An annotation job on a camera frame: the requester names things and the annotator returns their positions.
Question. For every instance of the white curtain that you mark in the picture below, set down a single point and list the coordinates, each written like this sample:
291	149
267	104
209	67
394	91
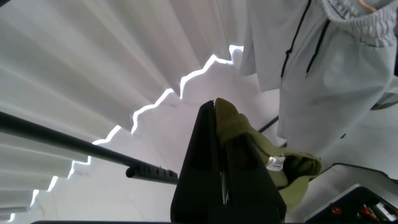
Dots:
93	56

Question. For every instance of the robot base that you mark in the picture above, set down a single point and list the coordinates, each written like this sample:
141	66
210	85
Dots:
351	202

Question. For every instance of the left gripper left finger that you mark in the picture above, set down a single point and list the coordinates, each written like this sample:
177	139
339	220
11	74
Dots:
196	177

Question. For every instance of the green garment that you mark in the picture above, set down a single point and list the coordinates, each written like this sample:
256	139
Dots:
230	124

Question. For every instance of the pale grey shorts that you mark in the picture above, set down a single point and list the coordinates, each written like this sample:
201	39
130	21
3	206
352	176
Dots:
335	93

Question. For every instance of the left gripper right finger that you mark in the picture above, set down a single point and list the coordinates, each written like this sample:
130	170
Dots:
252	189

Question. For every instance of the black clothes rack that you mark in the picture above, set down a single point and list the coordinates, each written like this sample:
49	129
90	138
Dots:
62	140

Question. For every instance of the pink clothes hanger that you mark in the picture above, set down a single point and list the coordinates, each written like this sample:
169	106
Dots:
367	5

